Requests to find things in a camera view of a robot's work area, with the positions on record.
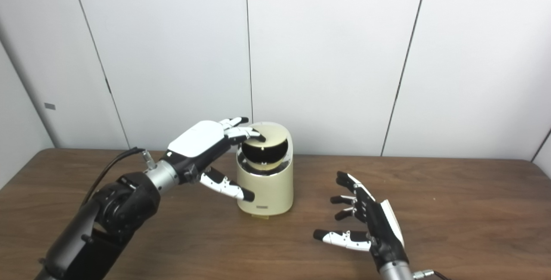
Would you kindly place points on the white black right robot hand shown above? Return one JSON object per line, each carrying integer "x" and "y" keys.
{"x": 383, "y": 228}

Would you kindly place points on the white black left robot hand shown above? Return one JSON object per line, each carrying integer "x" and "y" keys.
{"x": 198, "y": 140}

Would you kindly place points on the round cream bin lid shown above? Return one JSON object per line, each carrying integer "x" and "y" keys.
{"x": 275, "y": 135}

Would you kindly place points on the cream-colored desktop bin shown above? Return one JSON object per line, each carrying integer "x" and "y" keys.
{"x": 271, "y": 189}

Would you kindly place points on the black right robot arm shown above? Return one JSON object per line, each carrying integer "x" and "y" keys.
{"x": 396, "y": 271}

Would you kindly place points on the wide yellow tape piece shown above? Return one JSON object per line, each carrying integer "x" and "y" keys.
{"x": 261, "y": 216}

